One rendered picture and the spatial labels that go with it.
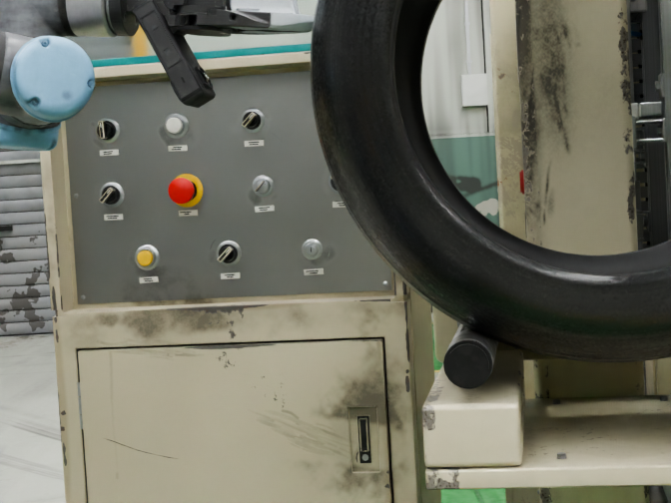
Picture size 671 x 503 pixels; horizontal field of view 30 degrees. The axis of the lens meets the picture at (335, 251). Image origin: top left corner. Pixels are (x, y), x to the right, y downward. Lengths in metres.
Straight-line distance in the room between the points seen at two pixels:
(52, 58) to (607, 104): 0.66
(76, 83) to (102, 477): 0.94
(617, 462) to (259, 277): 0.88
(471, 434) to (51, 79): 0.50
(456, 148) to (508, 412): 9.03
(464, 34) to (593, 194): 8.82
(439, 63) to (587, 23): 8.76
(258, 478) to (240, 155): 0.49
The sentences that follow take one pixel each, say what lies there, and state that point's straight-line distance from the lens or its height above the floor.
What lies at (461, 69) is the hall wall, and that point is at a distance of 10.27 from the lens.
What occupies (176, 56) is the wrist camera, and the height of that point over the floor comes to 1.21.
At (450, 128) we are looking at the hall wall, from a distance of 10.23.
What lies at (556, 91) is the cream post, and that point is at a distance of 1.50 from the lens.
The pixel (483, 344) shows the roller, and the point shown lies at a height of 0.92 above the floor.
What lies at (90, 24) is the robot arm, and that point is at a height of 1.24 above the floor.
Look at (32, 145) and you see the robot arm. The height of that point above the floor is 1.13.
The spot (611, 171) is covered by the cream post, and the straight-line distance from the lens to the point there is 1.50.
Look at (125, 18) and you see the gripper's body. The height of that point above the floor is 1.25.
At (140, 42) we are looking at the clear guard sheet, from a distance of 1.95.
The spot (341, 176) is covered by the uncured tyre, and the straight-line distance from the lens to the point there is 1.17.
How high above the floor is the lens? 1.07
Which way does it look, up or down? 3 degrees down
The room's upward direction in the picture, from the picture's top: 3 degrees counter-clockwise
